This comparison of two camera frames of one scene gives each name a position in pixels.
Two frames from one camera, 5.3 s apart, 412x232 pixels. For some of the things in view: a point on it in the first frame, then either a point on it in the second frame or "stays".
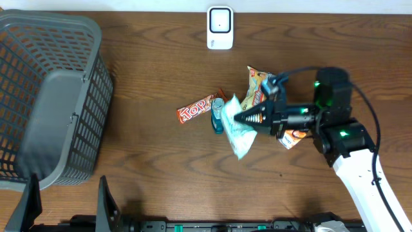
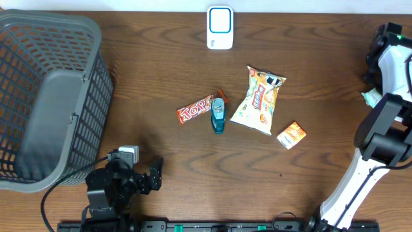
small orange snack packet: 290,138 stays
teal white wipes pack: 241,135 -> 372,97
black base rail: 336,223 stays
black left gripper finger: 107,215 -> 123,183
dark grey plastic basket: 55,96 stays
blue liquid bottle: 217,105 stays
